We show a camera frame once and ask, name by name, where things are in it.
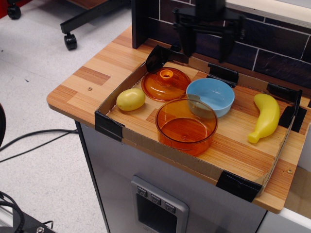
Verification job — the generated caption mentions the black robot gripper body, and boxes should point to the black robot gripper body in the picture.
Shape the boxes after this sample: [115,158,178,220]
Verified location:
[173,0,245,36]

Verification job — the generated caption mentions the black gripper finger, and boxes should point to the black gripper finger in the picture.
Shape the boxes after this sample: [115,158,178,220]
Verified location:
[177,24,196,57]
[219,20,239,63]

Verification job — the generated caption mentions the orange transparent pot lid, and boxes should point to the orange transparent pot lid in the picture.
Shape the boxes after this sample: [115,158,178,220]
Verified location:
[141,67,191,102]

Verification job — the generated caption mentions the orange transparent plastic pot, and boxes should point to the orange transparent plastic pot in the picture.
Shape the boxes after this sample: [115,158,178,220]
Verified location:
[155,94,218,157]

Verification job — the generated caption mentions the dark brick-pattern backsplash panel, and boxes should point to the dark brick-pattern backsplash panel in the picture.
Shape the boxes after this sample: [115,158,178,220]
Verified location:
[132,0,311,89]

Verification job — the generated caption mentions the light blue plastic bowl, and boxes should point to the light blue plastic bowl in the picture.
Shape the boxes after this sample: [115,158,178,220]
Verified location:
[186,78,235,118]

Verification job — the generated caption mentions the yellow toy potato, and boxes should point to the yellow toy potato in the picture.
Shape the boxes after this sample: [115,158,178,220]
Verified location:
[116,88,146,112]

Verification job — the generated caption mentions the yellow toy banana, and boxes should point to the yellow toy banana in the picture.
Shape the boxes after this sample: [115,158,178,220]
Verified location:
[247,94,280,143]

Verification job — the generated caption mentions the black chair leg with caster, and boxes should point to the black chair leg with caster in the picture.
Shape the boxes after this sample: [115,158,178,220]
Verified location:
[60,0,130,50]

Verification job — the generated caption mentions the black caster wheel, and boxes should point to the black caster wheel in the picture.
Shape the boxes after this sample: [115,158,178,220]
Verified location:
[7,3,21,20]

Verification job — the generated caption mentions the grey cabinet control panel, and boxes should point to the grey cabinet control panel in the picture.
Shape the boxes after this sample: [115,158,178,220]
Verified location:
[131,176,190,233]

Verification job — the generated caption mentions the black floor cable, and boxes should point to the black floor cable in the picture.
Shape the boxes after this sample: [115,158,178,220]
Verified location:
[0,129,79,163]

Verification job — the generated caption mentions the black metal base plate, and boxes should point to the black metal base plate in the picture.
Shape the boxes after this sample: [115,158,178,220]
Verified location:
[20,213,56,233]

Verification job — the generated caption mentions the black braided cable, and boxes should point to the black braided cable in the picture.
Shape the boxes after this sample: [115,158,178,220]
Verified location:
[0,191,26,233]

